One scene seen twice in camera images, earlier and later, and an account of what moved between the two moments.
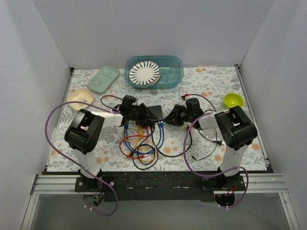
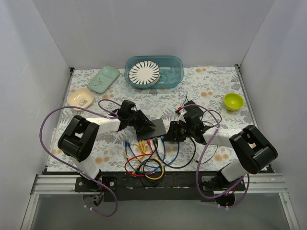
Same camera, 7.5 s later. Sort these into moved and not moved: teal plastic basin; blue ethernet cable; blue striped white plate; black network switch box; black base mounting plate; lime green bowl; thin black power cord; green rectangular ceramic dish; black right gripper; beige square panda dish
Moved: black right gripper; black network switch box; blue ethernet cable; thin black power cord
Not moved: green rectangular ceramic dish; teal plastic basin; lime green bowl; blue striped white plate; beige square panda dish; black base mounting plate
